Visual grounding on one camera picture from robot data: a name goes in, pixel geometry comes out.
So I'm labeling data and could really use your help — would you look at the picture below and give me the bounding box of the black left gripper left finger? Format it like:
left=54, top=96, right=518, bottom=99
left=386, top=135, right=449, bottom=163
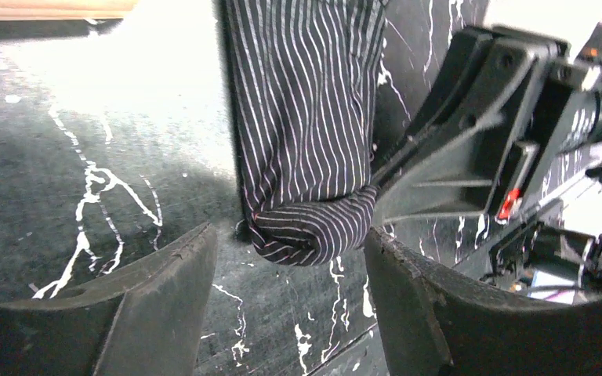
left=0, top=223, right=217, bottom=375

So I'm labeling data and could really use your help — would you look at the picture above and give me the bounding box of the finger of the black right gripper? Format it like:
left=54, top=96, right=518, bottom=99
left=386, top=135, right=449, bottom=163
left=372, top=26, right=569, bottom=226

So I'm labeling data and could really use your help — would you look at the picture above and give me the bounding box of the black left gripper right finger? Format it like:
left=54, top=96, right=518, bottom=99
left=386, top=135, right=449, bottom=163
left=364, top=229, right=602, bottom=375

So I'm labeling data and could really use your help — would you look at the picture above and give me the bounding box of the wooden compartment tray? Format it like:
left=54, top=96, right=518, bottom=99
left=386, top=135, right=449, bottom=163
left=0, top=0, right=138, bottom=21

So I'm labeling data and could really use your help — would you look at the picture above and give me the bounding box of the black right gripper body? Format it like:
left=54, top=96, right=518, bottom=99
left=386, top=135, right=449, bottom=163
left=483, top=24, right=602, bottom=292

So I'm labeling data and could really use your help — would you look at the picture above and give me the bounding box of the black striped underwear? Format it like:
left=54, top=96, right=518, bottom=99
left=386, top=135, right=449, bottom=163
left=224, top=1, right=387, bottom=266

